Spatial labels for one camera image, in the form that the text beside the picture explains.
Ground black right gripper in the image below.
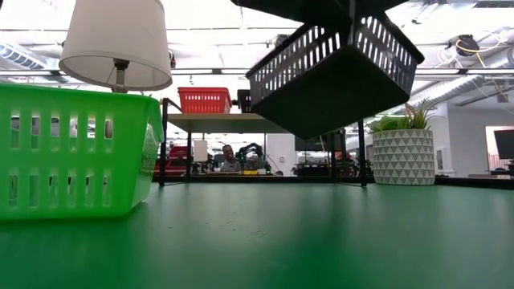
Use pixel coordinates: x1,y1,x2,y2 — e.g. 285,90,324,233
230,0,407,46

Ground red plastic basket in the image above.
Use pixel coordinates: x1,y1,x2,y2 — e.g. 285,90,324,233
177,87,233,115

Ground green plastic basket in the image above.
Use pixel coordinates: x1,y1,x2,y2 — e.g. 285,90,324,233
0,82,165,222

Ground dark monitor screen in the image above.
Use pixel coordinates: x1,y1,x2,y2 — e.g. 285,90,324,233
294,134,347,153

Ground potted plant in patterned pot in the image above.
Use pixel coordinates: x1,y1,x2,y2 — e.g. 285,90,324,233
369,98,445,186

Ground person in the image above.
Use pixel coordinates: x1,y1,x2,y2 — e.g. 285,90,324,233
219,144,242,173

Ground white board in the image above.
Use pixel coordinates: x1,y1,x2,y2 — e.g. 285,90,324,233
193,139,209,163

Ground red tool cabinet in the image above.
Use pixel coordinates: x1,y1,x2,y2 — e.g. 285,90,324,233
165,145,190,177

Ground white lamp shade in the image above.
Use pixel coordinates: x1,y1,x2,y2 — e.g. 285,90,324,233
59,0,173,96

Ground black ceiling cable reel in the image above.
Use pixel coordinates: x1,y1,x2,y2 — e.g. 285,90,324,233
455,34,481,58

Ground wooden shelf with black frame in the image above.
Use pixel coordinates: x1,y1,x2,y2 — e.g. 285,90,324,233
158,97,368,189

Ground black table frame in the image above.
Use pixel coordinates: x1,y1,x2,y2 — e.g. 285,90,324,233
152,175,514,190

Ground dark wall screen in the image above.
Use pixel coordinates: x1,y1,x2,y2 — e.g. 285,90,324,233
493,128,514,161

